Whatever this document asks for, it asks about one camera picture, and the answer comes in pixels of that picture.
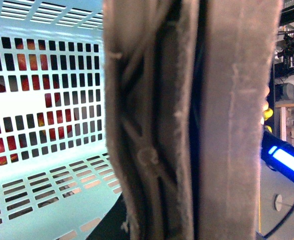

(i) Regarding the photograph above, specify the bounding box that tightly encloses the blue lit light bar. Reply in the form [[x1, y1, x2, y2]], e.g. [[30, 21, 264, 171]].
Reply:
[[260, 131, 294, 183]]

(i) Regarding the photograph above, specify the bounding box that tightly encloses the light blue plastic basket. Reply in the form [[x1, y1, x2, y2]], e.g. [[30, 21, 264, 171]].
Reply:
[[0, 0, 121, 240]]

